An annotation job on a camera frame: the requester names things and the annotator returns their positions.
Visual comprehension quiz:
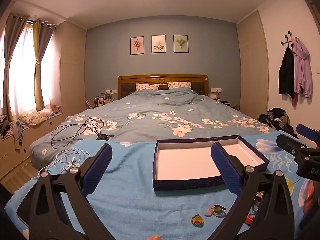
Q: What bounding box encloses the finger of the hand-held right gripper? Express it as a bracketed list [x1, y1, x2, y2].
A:
[296, 124, 320, 143]
[276, 133, 308, 156]

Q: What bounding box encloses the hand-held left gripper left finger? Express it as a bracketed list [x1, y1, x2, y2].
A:
[29, 143, 118, 240]

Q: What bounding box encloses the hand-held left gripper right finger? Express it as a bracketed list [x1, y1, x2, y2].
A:
[211, 142, 295, 240]

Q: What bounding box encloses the dark blue box tray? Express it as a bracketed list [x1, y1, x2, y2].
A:
[152, 134, 270, 192]

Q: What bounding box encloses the black ring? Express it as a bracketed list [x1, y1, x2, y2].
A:
[212, 204, 226, 217]

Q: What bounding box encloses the green stone ring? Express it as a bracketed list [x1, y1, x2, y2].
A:
[191, 214, 205, 227]

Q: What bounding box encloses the pile of dark clothes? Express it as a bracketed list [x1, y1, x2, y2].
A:
[257, 107, 298, 138]

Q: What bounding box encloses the light blue flower blanket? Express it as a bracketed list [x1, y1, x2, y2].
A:
[5, 135, 320, 240]

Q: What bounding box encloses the purple jacket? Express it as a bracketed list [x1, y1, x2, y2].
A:
[293, 37, 313, 98]

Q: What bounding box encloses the black jacket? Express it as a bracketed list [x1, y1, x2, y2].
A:
[278, 47, 296, 100]

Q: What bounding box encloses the dark bedside table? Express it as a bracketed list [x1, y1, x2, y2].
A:
[221, 100, 241, 111]

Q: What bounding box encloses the window bench cabinet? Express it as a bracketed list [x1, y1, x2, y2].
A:
[0, 112, 66, 174]

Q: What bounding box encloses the bedside cosmetics clutter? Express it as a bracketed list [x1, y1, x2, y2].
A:
[85, 91, 114, 108]

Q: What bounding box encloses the beige wardrobe beside coat rack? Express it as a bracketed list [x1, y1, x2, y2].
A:
[236, 11, 269, 118]

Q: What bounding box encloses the folded cream blanket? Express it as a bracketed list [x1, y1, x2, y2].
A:
[17, 110, 52, 126]

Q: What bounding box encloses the bed with floral duvet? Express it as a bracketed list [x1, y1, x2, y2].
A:
[29, 88, 283, 160]

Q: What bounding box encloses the patterned white pillow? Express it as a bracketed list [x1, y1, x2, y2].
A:
[167, 81, 192, 90]
[135, 83, 159, 91]

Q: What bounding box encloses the heap of mixed clothes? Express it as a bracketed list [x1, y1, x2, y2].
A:
[0, 114, 25, 151]

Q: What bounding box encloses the beige wardrobe beside window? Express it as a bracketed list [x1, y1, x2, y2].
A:
[60, 20, 87, 117]

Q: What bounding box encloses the wooden headboard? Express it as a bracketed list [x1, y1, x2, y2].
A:
[117, 74, 209, 100]

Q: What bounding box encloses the yellow and grey curtain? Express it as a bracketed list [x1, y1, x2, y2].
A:
[32, 19, 55, 112]

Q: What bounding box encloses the white sheer curtain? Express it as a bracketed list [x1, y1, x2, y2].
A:
[0, 21, 62, 120]

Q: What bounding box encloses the green leaf framed picture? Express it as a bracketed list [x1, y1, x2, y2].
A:
[173, 35, 188, 53]

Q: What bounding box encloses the white flower framed picture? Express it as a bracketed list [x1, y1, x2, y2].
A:
[151, 35, 167, 53]

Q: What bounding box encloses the white earphone cable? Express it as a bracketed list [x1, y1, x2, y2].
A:
[38, 149, 92, 176]

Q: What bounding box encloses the black cable with hub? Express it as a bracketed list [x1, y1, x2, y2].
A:
[51, 116, 114, 148]

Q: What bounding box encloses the black wall coat rack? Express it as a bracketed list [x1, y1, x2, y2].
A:
[280, 31, 298, 48]

